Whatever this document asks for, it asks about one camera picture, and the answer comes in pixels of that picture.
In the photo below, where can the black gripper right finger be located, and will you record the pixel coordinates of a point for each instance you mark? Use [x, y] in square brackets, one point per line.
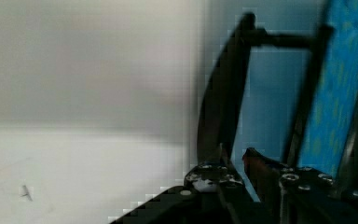
[266, 176]

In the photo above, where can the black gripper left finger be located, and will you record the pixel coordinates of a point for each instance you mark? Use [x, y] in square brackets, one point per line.
[207, 177]

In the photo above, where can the black toaster oven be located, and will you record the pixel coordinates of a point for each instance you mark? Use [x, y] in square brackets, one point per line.
[285, 83]

